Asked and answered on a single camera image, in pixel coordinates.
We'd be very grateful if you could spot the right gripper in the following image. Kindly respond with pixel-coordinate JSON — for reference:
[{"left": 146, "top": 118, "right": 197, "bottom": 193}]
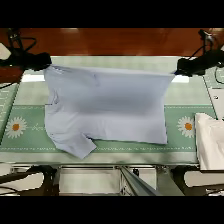
[{"left": 174, "top": 57, "right": 203, "bottom": 78}]

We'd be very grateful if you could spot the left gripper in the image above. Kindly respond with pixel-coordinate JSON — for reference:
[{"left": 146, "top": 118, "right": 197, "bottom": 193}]
[{"left": 27, "top": 52, "right": 53, "bottom": 72}]

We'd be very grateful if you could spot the light blue shirt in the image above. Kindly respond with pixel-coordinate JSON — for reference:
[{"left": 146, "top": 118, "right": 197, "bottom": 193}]
[{"left": 42, "top": 63, "right": 176, "bottom": 161}]

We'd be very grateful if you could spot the white garment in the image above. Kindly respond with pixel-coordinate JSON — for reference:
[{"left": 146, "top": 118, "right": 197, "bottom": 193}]
[{"left": 194, "top": 112, "right": 224, "bottom": 172}]

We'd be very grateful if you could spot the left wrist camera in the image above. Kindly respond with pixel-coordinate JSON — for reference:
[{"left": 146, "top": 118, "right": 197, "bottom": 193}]
[{"left": 6, "top": 28, "right": 25, "bottom": 56}]

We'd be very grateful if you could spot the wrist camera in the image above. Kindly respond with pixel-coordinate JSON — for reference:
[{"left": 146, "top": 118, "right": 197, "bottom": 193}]
[
  {"left": 197, "top": 28, "right": 217, "bottom": 52},
  {"left": 6, "top": 28, "right": 25, "bottom": 56}
]

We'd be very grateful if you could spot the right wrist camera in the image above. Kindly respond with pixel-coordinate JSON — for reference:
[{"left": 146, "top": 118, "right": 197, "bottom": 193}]
[{"left": 197, "top": 28, "right": 217, "bottom": 52}]

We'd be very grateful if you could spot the silver frame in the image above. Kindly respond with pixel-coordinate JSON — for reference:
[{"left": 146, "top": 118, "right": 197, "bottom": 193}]
[{"left": 0, "top": 161, "right": 202, "bottom": 197}]

